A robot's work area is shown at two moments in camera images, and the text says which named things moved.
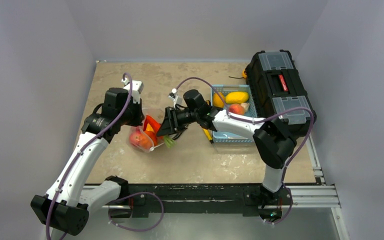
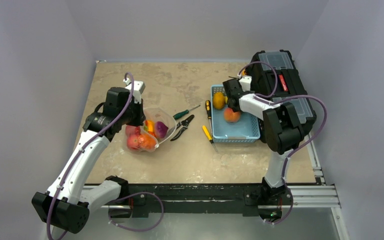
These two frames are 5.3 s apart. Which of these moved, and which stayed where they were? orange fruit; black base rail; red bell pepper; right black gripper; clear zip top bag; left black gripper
Moved: red bell pepper; right black gripper
Stayed: clear zip top bag; left black gripper; black base rail; orange fruit
